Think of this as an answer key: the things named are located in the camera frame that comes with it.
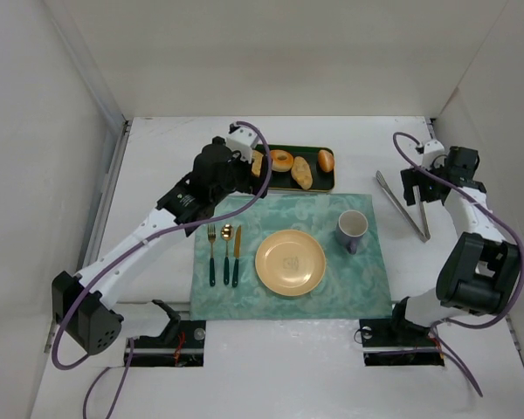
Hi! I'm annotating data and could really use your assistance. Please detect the metal tongs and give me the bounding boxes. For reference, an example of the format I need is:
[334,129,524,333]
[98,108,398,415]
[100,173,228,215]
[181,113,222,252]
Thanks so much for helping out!
[375,170,431,243]

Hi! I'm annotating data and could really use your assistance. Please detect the round bun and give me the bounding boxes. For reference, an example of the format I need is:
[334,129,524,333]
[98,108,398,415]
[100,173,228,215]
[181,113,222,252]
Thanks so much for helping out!
[318,149,334,173]

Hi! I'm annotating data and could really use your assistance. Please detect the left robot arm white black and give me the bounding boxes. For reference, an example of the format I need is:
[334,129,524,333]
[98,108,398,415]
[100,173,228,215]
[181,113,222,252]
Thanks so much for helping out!
[52,126,271,357]

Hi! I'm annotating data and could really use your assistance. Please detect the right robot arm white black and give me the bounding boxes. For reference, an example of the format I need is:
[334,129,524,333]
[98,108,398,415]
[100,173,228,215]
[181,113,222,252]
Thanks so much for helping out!
[390,141,523,335]

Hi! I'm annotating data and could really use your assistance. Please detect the bread slice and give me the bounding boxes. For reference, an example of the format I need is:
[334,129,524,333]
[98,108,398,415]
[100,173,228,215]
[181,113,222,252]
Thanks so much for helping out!
[251,150,264,178]

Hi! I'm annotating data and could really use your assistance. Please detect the oblong bread roll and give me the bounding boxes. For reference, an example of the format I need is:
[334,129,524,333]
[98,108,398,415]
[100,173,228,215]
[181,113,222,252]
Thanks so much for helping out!
[291,156,313,190]

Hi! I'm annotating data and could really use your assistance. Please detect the bagel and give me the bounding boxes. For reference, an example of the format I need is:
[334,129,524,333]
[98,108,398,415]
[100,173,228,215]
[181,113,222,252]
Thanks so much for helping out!
[270,149,294,173]

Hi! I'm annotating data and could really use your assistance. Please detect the dark green serving tray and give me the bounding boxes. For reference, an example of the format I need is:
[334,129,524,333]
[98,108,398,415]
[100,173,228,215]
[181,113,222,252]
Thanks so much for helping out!
[269,144,335,193]

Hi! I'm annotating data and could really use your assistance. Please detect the purple mug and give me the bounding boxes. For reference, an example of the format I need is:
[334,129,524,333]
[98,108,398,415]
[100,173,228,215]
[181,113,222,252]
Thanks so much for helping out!
[334,209,369,255]

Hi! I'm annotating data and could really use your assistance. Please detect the yellow plate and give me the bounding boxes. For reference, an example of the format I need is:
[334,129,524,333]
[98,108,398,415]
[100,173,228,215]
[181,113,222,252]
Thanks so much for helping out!
[255,230,327,297]

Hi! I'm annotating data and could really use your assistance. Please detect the teal patterned placemat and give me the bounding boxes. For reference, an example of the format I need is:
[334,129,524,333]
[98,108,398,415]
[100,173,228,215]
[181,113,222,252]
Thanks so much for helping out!
[190,194,391,320]

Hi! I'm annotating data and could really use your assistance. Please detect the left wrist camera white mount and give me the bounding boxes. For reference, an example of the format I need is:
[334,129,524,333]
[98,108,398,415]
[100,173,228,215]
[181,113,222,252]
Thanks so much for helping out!
[225,123,259,163]

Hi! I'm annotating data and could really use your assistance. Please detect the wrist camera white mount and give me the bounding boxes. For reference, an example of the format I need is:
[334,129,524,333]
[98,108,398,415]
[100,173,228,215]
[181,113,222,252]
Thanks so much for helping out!
[417,140,445,170]
[225,123,259,163]

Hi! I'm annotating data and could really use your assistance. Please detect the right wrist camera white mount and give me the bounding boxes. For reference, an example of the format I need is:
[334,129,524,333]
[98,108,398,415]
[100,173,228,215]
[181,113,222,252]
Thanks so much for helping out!
[417,140,445,170]

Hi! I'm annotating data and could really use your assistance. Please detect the gold fork green handle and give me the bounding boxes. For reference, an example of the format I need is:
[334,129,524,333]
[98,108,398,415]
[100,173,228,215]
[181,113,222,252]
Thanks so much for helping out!
[207,223,217,287]

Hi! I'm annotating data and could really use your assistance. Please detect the gold spoon green handle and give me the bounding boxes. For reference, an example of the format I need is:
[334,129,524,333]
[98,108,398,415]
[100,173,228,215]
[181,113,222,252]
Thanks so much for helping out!
[221,223,234,285]

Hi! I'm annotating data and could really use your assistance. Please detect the gold knife green handle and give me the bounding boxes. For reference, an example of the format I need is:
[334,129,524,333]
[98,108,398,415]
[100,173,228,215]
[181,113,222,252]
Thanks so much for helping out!
[231,225,242,288]

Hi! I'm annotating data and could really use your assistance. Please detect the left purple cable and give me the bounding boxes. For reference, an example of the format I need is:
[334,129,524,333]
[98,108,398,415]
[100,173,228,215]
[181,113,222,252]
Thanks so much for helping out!
[52,120,272,419]

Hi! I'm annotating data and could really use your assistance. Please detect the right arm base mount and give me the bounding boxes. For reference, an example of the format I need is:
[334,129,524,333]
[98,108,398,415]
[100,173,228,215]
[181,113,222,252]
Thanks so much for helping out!
[354,300,445,367]

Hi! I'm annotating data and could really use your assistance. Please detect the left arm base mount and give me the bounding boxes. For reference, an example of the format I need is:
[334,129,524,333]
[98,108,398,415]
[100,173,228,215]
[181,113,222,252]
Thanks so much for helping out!
[114,299,206,367]

